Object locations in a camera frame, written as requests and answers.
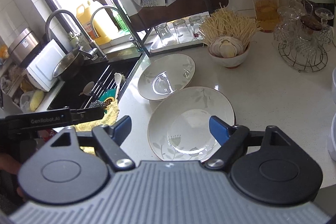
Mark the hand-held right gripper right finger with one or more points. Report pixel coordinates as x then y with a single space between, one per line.
218 127

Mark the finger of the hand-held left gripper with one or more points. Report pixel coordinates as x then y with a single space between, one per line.
86 115

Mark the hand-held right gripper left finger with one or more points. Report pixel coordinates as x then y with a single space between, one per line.
123 125

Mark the large floral ceramic plate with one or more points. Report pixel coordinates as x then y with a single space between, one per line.
183 113

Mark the person's left hand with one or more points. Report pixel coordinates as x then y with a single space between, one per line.
9 163

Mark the steel wool scrubber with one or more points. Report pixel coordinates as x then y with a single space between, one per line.
95 104

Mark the yellow dish cloth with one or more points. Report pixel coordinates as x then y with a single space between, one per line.
113 111

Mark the plastic bag with corn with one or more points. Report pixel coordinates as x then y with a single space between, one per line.
35 100

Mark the green flower scrubber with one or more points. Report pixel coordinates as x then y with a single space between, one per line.
108 100

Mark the wooden spoon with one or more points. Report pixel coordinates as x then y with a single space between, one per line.
88 87

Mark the black kitchen sink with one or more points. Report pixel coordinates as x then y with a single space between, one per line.
73 90

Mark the white spoon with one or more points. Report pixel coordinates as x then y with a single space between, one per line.
118 79

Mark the steel pot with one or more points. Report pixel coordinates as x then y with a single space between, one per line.
67 64

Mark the white cutting board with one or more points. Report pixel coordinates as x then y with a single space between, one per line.
44 66

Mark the tall steel faucet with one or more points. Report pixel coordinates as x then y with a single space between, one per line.
90 52

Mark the white bowl with garlic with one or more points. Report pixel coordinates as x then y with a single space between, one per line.
231 61

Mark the small floral ceramic plate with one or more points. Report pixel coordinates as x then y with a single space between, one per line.
168 71

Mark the steel canister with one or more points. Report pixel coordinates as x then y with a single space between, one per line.
23 45

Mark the garlic bulbs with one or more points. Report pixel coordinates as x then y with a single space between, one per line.
225 47

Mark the yellow plastic jug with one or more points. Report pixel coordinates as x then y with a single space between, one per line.
102 27

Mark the metal drip tray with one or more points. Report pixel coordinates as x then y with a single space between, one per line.
183 44

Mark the slim steel faucet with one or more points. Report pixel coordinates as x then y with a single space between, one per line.
131 32

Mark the green bottle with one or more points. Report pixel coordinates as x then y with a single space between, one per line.
121 23

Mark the clear glass tumbler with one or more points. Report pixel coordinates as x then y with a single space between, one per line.
165 33
195 24
182 29

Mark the cluster of crystal glass cups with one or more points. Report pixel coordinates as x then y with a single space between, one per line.
287 29

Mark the red-lid glass jar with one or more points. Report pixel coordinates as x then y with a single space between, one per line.
263 11

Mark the brown-lid glass jar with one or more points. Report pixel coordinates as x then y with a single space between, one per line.
311 23

